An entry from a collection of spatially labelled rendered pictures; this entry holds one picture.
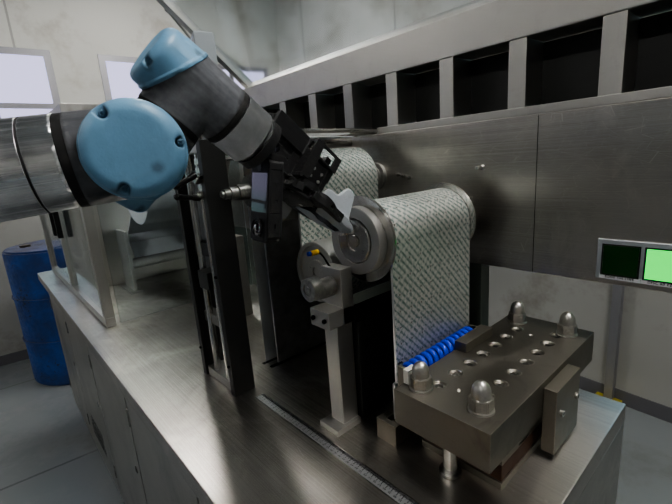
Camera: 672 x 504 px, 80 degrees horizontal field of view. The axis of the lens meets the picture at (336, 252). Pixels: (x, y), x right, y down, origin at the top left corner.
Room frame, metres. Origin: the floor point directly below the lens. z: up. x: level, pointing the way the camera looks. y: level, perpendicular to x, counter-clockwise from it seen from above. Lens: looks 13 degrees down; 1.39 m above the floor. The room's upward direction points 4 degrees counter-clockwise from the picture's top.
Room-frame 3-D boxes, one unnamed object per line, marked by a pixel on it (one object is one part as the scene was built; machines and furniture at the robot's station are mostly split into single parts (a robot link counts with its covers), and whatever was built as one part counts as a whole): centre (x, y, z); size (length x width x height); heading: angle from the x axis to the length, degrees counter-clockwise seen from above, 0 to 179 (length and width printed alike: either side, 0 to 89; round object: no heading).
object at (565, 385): (0.58, -0.35, 0.97); 0.10 x 0.03 x 0.11; 131
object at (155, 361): (1.40, 0.55, 0.88); 2.52 x 0.66 x 0.04; 41
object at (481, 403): (0.50, -0.19, 1.05); 0.04 x 0.04 x 0.04
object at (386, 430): (0.70, -0.17, 0.92); 0.28 x 0.04 x 0.04; 131
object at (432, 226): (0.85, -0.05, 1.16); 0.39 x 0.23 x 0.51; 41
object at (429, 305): (0.71, -0.18, 1.09); 0.23 x 0.01 x 0.18; 131
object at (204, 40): (1.10, 0.30, 1.66); 0.07 x 0.07 x 0.10; 26
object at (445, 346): (0.68, -0.18, 1.03); 0.21 x 0.04 x 0.03; 131
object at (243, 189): (0.80, 0.19, 1.34); 0.06 x 0.03 x 0.03; 131
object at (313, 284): (0.64, 0.04, 1.18); 0.04 x 0.02 x 0.04; 41
